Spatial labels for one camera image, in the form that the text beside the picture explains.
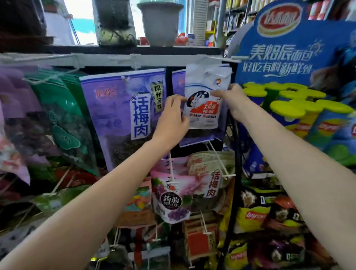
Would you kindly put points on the person's right hand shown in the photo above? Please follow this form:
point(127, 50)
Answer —
point(235, 102)

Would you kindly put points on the person's left hand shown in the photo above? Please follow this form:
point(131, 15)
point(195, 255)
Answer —
point(170, 122)

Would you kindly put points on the person's right fingers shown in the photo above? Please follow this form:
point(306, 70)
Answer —
point(222, 93)

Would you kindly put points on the person's left thumb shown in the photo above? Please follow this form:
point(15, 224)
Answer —
point(185, 121)

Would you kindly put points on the white candy bag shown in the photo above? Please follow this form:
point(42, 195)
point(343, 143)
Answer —
point(204, 96)

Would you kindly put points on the person's left forearm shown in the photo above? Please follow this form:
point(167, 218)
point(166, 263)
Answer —
point(72, 216)

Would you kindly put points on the person's right forearm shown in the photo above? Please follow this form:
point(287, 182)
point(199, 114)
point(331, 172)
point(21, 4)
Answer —
point(311, 180)

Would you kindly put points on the beige dried plum bag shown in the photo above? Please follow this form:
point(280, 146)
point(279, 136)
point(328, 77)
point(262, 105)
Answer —
point(211, 182)

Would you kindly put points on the pink grape jelly bag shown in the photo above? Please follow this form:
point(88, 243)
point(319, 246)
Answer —
point(169, 196)

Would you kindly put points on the blue cardboard display sign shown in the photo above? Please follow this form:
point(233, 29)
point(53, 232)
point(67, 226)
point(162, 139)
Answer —
point(286, 47)

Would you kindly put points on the grey plastic flower pot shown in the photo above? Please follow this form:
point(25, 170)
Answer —
point(161, 22)

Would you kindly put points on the shelf of assorted goods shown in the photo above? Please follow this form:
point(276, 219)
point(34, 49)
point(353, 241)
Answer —
point(281, 2)

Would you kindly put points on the yellow potato chip bag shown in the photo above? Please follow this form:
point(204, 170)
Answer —
point(253, 217)
point(236, 255)

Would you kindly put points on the green snack bag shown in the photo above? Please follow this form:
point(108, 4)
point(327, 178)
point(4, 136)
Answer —
point(65, 118)

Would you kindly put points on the red orange snack packet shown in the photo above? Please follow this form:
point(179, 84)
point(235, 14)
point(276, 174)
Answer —
point(200, 242)

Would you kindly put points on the dark plastic flower pot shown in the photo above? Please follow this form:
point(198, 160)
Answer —
point(114, 20)

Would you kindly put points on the dark snack bag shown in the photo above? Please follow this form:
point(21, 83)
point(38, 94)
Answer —
point(281, 211)

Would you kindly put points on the blue potato chip bag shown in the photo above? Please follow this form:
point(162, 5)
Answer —
point(352, 136)

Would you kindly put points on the dark purple chip bag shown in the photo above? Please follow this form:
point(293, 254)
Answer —
point(276, 252)

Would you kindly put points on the pink lilac snack bag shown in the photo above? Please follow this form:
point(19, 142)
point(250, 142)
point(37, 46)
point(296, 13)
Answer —
point(3, 124)

